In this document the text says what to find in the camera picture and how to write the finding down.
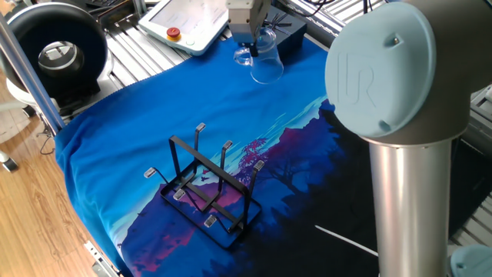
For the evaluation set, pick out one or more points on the grey black Schunk gripper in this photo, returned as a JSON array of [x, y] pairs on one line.
[[246, 19]]

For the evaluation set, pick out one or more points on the silver UR5 robot arm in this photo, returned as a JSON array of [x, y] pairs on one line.
[[403, 77]]

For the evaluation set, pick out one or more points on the black metal cup rack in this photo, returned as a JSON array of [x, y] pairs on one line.
[[209, 162]]

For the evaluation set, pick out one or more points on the dark blue ribboned gift box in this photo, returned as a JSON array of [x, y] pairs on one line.
[[290, 34]]

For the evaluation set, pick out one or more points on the white teach pendant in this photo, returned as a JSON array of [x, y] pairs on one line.
[[180, 23]]

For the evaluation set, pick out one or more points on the blue landscape printed cloth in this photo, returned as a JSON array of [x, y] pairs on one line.
[[192, 100]]

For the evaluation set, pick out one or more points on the black round fan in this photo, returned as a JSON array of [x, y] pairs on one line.
[[34, 34]]

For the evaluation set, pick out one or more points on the chair caster wheel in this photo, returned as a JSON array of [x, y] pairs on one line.
[[8, 161]]

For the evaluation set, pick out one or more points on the bluish aluminium post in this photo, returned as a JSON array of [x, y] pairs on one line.
[[34, 84]]

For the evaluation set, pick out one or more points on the metal table bracket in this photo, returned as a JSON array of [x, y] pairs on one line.
[[98, 261]]

